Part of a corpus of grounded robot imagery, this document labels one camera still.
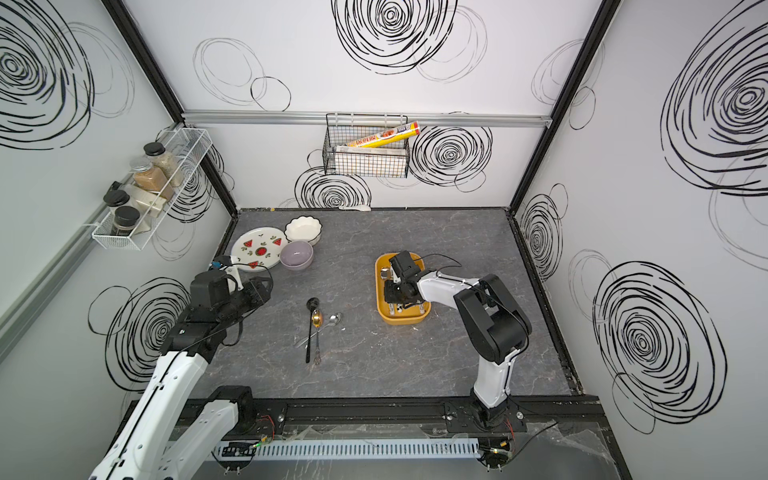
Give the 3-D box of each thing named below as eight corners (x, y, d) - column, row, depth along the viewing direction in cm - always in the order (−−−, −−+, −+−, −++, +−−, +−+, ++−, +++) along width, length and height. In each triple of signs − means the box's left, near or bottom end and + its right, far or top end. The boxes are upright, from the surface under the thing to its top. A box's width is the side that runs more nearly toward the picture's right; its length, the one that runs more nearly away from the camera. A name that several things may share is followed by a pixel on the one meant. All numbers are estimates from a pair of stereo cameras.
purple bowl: (281, 274, 102) (276, 265, 98) (288, 247, 110) (284, 238, 106) (312, 274, 102) (309, 265, 98) (317, 247, 110) (314, 238, 106)
